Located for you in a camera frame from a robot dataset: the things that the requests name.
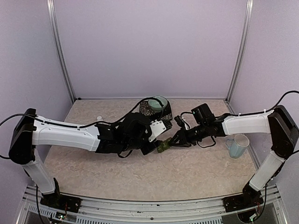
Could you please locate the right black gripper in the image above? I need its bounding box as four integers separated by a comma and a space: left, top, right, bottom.
168, 122, 208, 147

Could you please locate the green three-compartment pill box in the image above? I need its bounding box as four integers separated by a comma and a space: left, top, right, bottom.
157, 139, 170, 153

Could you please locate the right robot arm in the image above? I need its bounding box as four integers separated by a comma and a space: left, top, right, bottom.
169, 103, 299, 207

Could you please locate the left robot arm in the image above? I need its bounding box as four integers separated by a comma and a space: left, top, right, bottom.
8, 108, 172, 208

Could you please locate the black floral square plate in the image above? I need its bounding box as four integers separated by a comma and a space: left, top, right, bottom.
139, 100, 173, 121

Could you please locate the celadon green bowl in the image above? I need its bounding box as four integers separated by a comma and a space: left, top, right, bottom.
148, 96, 168, 112

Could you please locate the light blue mug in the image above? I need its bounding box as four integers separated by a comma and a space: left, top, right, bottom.
225, 134, 250, 159

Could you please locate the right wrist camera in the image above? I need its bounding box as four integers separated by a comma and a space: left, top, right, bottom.
174, 115, 190, 130

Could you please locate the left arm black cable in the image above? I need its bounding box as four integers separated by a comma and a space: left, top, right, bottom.
0, 97, 165, 161

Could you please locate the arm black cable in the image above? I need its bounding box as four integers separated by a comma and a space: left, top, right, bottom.
179, 90, 299, 159
0, 97, 165, 161

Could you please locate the front aluminium rail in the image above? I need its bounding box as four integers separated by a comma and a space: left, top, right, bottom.
18, 184, 288, 224

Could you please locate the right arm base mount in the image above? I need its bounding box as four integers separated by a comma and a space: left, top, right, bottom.
222, 182, 264, 212

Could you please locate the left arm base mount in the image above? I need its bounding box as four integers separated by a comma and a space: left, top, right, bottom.
40, 178, 81, 213

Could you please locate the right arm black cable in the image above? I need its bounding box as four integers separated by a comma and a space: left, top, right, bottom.
179, 90, 299, 159

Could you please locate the right aluminium frame post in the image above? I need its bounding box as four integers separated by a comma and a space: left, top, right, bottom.
226, 0, 254, 104

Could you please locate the aluminium frame post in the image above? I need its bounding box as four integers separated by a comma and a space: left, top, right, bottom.
226, 0, 254, 104
46, 0, 76, 104

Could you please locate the left aluminium frame post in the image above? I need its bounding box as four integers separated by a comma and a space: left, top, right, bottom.
46, 0, 76, 104

